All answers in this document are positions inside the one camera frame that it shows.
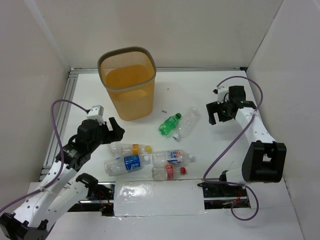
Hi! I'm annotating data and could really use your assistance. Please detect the orange mesh waste bin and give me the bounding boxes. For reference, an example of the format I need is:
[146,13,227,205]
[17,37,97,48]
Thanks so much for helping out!
[97,46,157,121]

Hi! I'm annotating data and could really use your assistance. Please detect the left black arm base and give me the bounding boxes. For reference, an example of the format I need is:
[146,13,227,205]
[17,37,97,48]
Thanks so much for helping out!
[73,182,115,217]

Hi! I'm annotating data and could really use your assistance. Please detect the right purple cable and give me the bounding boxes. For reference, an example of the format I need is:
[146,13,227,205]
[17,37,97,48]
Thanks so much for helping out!
[202,76,265,221]

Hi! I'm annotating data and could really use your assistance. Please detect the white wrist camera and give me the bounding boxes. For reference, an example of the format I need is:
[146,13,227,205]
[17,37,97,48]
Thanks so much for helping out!
[86,105,105,125]
[213,86,229,104]

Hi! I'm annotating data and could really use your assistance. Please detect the clear bottle white cap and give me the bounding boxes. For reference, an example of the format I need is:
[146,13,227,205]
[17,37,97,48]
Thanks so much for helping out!
[172,107,201,142]

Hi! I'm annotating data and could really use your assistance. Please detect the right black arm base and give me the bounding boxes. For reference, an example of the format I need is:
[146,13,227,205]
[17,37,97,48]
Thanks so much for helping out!
[197,182,251,210]

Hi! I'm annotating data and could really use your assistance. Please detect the white orange label bottle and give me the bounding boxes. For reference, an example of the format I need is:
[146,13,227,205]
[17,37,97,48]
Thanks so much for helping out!
[151,149,195,168]

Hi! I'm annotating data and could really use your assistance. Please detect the aluminium frame rail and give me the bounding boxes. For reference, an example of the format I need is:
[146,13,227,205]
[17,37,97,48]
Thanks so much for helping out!
[56,67,254,179]

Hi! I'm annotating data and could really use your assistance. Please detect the red label red cap bottle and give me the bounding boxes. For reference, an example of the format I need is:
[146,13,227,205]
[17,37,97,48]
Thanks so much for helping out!
[152,165,187,181]

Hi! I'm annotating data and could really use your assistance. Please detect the clear unlabelled plastic bottle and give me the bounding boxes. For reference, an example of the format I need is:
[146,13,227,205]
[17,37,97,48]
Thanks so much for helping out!
[109,142,123,160]

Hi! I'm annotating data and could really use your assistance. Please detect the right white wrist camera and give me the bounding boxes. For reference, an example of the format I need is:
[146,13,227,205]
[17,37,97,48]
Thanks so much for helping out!
[213,86,229,104]

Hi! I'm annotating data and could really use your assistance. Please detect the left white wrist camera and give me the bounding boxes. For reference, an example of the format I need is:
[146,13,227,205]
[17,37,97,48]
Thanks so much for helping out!
[86,105,105,125]

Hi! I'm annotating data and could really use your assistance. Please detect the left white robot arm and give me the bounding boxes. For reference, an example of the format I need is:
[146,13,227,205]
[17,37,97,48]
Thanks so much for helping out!
[0,117,125,240]

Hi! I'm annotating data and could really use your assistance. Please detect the white taped cover plate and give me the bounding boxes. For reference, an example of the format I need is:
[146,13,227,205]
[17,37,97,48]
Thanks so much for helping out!
[113,180,206,217]

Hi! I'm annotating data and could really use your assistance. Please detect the green plastic bottle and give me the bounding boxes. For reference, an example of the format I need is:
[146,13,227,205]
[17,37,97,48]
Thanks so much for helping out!
[158,113,182,136]

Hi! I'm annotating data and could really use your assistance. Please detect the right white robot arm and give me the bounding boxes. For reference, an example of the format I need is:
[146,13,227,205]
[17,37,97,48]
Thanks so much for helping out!
[206,85,287,196]

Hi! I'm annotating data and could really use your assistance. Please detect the orange label yellow cap bottle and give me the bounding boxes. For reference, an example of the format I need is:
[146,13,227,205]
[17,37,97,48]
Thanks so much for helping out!
[121,143,152,155]

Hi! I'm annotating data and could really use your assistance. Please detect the blue label plastic bottle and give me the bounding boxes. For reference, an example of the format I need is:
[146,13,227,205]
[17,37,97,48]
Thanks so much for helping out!
[104,154,151,177]

